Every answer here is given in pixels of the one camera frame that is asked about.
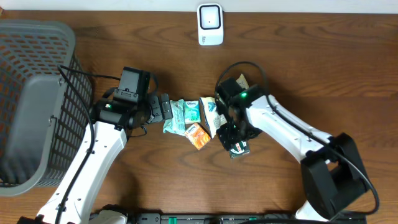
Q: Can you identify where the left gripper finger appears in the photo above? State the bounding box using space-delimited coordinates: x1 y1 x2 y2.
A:
160 93 171 108
162 108 173 120

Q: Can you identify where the round black red tin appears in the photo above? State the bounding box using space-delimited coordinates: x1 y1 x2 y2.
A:
229 141 251 159

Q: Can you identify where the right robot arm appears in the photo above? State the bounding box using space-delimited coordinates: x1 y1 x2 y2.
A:
215 84 370 221

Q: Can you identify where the teal white tissue pack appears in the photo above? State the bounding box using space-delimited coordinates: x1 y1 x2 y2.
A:
163 99 186 136

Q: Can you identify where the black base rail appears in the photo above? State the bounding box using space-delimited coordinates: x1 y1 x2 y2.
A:
90 205 368 224

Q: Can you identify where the orange small snack pack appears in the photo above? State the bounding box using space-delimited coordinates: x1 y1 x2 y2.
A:
185 123 211 150

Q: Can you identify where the small teal tissue pack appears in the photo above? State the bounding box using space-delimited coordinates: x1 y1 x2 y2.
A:
183 100 201 124

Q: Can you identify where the grey plastic shopping basket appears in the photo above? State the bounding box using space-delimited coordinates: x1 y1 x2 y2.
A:
1 19 93 197

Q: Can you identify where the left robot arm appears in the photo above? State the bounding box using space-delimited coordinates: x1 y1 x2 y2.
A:
18 94 173 223

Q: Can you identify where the white barcode scanner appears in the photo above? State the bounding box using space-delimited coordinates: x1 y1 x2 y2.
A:
197 3 224 46

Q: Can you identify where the large white snack bag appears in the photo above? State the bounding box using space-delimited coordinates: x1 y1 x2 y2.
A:
199 73 250 139

